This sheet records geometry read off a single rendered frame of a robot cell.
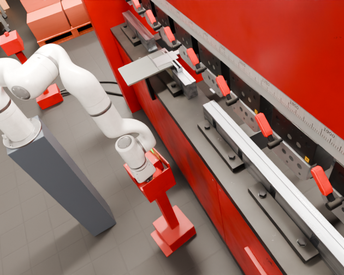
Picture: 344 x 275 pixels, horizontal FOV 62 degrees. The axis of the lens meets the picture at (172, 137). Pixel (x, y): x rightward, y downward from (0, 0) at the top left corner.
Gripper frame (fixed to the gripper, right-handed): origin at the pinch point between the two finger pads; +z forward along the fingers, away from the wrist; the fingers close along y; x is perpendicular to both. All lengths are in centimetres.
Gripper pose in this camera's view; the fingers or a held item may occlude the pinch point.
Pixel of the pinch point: (150, 180)
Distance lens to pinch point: 138.3
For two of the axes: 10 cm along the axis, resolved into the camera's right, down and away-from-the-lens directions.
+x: 5.8, 5.4, -6.1
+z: 2.7, 5.9, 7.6
